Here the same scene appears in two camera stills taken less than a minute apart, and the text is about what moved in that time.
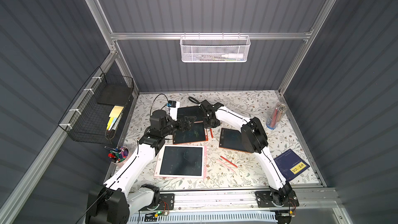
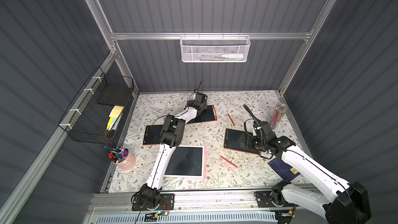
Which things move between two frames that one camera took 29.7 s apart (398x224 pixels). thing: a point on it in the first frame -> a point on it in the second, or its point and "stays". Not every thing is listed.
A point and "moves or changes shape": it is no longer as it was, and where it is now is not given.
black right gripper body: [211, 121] -> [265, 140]
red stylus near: [228, 161] stays
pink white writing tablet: [186, 161] stays
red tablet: [196, 133] moves or changes shape
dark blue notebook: [290, 165] stays
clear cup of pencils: [276, 115] stays
